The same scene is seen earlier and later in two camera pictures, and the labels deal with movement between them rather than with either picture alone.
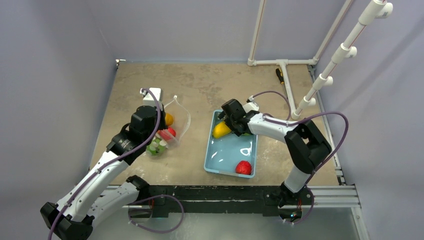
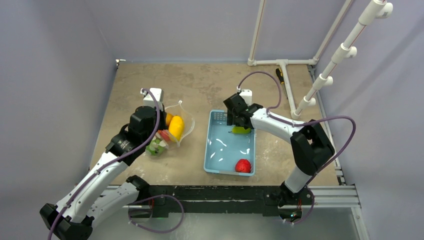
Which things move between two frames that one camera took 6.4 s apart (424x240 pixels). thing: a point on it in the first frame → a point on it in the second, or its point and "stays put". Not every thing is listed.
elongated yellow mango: x=220 y=129 → x=176 y=127
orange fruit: x=169 y=119 stays put
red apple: x=167 y=134 stays put
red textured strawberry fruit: x=243 y=167 stays put
